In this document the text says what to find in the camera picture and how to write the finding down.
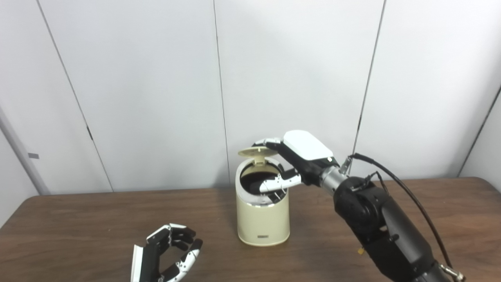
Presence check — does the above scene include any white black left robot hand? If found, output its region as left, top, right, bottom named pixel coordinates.
left=130, top=223, right=203, bottom=282

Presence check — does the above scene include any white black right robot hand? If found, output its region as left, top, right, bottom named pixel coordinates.
left=252, top=130, right=341, bottom=194

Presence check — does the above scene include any round cream bin lid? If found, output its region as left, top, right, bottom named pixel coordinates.
left=238, top=146, right=274, bottom=165

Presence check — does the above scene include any cream-colored bin body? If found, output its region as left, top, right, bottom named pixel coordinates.
left=235, top=157, right=290, bottom=247

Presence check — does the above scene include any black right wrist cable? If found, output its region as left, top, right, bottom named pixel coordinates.
left=341, top=153, right=454, bottom=271

